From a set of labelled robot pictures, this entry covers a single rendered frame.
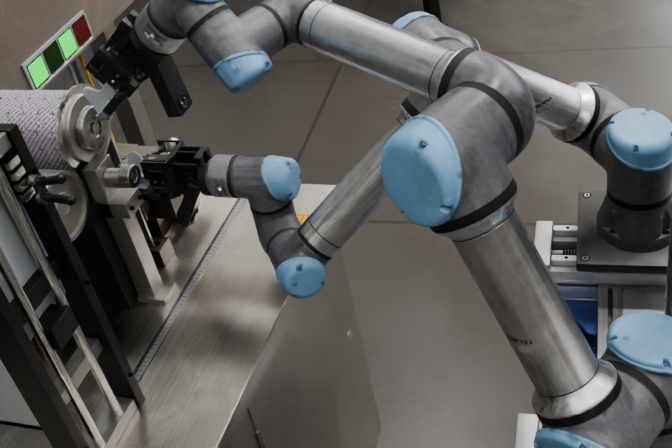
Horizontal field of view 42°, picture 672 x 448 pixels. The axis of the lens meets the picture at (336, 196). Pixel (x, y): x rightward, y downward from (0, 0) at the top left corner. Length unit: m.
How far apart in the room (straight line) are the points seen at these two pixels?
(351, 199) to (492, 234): 0.40
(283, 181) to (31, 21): 0.74
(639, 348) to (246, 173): 0.68
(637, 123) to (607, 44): 2.45
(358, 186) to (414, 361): 1.31
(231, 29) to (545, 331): 0.59
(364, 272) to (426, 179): 1.97
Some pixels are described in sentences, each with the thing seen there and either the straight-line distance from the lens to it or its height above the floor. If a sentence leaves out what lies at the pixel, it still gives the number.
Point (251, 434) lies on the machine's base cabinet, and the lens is 1.57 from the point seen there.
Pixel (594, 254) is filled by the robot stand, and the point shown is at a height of 0.82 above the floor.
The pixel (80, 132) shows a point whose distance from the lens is 1.49.
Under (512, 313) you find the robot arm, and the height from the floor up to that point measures 1.18.
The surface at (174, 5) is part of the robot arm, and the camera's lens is 1.28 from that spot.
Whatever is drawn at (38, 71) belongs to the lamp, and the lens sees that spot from 1.95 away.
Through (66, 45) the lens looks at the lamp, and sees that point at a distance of 2.03.
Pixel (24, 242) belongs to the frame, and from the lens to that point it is 1.26.
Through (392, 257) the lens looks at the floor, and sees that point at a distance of 2.98.
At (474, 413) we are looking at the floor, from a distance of 2.50.
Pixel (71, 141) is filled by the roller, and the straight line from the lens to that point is 1.48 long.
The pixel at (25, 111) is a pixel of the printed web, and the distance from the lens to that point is 1.53.
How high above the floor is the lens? 1.95
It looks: 36 degrees down
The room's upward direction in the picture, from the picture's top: 13 degrees counter-clockwise
